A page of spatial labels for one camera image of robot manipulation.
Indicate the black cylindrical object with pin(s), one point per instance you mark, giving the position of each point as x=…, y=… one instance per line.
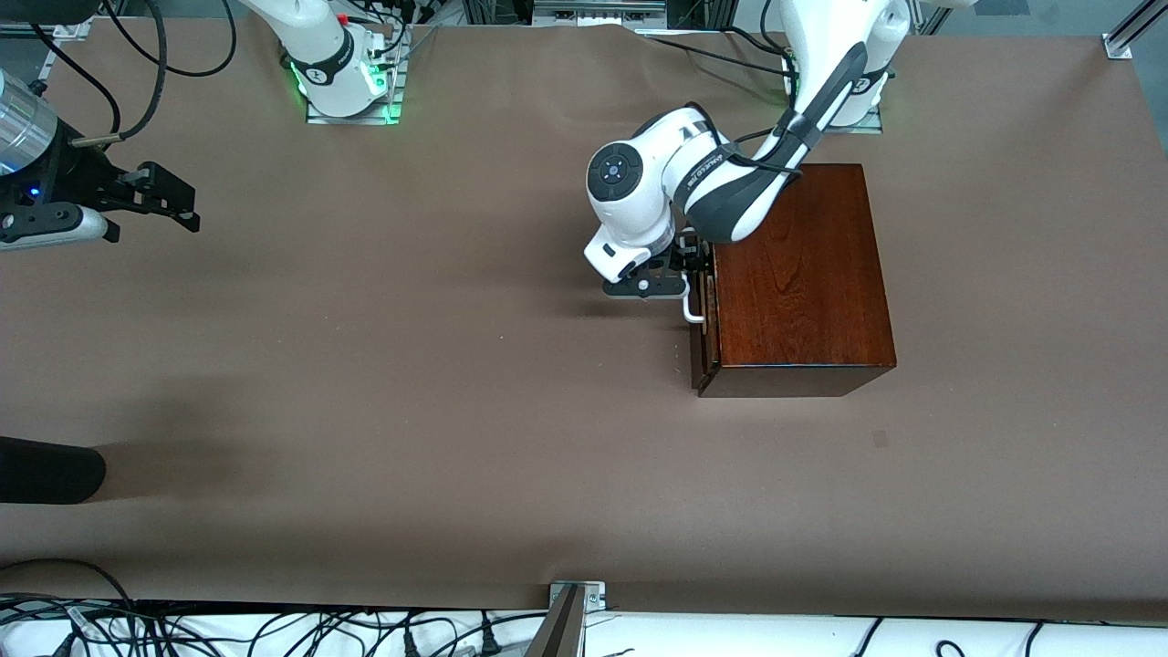
x=46, y=470

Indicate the black power plug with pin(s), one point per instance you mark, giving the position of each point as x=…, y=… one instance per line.
x=411, y=644
x=490, y=641

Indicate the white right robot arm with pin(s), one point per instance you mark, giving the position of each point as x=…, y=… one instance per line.
x=319, y=46

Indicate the dark red wooden cabinet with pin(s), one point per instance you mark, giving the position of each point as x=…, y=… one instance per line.
x=803, y=301

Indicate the white sheet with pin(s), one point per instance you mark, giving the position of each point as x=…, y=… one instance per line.
x=730, y=639

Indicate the silver metal bracket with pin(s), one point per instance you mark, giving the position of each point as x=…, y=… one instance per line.
x=593, y=598

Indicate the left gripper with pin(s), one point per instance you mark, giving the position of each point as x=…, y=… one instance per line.
x=686, y=255

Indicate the dark aluminium profile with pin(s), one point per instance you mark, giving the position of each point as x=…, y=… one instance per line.
x=558, y=634

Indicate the aluminium equipment frame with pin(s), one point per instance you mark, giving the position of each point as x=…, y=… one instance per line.
x=593, y=11

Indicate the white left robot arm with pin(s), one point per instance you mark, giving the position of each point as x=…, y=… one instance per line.
x=639, y=201

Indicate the silver corner profile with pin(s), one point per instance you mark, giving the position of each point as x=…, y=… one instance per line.
x=1127, y=41

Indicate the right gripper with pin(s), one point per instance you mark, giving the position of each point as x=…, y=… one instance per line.
x=75, y=179

